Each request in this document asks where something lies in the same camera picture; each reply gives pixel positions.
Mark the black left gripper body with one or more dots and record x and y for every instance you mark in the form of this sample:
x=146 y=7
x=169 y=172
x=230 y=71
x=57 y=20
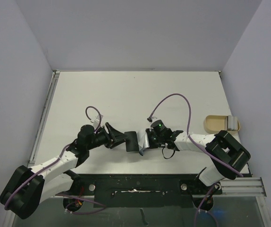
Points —
x=100 y=138

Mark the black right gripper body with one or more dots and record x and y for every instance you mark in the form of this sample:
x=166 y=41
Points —
x=148 y=139

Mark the black leather card holder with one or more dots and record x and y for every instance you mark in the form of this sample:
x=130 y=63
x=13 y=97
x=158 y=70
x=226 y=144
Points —
x=136 y=141

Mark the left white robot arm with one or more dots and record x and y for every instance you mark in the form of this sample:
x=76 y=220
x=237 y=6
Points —
x=27 y=187

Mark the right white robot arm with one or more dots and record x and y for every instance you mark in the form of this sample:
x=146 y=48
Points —
x=228 y=156

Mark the beige card tray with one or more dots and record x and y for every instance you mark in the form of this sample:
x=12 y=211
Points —
x=215 y=123

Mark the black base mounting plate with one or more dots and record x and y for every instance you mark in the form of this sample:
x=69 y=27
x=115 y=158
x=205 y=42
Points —
x=141 y=191

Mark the left aluminium rail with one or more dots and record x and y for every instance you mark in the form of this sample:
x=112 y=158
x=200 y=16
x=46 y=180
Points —
x=44 y=116

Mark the aluminium rail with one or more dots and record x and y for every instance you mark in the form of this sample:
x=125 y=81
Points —
x=44 y=116
x=243 y=187

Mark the right aluminium rail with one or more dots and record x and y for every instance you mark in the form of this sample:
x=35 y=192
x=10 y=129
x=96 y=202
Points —
x=243 y=187

